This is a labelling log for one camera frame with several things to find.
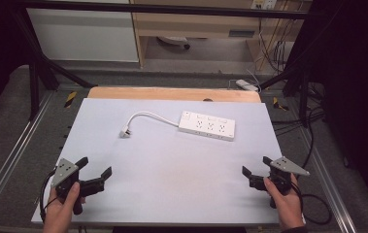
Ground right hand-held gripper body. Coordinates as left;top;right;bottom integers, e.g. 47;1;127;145
249;156;311;209

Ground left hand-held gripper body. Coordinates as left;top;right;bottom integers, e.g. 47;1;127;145
50;157;106;216

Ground white cable with plug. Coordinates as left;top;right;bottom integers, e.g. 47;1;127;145
118;111;181;140

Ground person's left hand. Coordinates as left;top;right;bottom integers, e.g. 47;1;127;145
43;182;86;233

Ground person's right hand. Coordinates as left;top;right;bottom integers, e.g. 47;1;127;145
262;176;306;232

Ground light grey table mat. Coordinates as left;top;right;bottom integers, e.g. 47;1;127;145
30;98;284;226

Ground black metal stand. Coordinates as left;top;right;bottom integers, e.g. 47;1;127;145
258;62;313;128
10;6;99;121

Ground white floor power strip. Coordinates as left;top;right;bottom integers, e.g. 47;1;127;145
235;79;260;93

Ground wooden table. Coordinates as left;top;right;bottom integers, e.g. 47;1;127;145
86;85;262;104

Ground white cabinet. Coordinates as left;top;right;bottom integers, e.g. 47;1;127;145
25;7;140;63

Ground white device under desk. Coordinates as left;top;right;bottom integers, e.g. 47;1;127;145
156;35;192;50

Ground wooden desk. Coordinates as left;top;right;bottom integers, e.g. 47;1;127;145
128;0;313;70

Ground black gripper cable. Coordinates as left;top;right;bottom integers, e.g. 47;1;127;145
292;183;332;226
39;169;58;224

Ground black floor cables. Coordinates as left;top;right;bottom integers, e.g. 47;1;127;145
270;82;326;170

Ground aluminium rail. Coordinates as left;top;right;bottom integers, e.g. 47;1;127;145
0;91;57;221
295;127;358;233

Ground hanging cables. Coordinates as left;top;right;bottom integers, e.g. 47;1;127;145
256;14;291;75

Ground white wall socket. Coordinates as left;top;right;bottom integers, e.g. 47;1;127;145
250;0;279;11

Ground black metal frame bar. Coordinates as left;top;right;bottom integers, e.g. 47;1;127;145
10;0;317;20

